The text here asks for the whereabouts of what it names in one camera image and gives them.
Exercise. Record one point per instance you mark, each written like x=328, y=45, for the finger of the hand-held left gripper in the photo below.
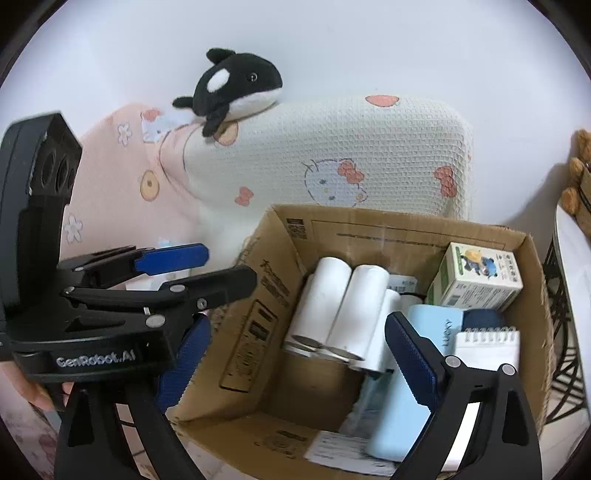
x=175, y=257
x=226, y=284

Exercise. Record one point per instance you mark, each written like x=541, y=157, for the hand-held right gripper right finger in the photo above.
x=411, y=360

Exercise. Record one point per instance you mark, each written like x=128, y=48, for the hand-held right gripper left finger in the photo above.
x=184, y=364

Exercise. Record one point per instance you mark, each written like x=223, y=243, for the brown cardboard box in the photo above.
x=369, y=230

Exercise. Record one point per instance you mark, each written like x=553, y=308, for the person's left hand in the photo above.
x=32, y=392

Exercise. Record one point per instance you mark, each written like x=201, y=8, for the pale blue plastic packet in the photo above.
x=364, y=401

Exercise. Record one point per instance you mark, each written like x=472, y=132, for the light blue case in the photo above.
x=392, y=424

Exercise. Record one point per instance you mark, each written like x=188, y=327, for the white spiral notepad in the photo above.
x=485, y=350

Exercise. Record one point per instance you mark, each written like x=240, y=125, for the dark blue round object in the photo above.
x=482, y=318

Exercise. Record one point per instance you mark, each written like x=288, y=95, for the pink cat print blanket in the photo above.
x=115, y=184

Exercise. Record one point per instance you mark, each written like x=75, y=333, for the green white carton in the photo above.
x=475, y=286

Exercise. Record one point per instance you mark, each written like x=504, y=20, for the white label sheet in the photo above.
x=341, y=452

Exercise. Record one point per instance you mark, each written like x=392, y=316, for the pink printed cloth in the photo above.
x=27, y=443

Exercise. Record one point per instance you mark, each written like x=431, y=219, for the black white orca plush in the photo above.
x=231, y=83

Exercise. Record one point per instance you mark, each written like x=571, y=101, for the cream cat print blanket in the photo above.
x=346, y=138

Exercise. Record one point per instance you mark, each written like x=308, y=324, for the white round table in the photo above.
x=572, y=258

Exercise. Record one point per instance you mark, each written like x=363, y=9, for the brown teddy bear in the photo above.
x=572, y=196

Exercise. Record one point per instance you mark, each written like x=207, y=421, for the black metal table frame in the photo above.
x=551, y=277

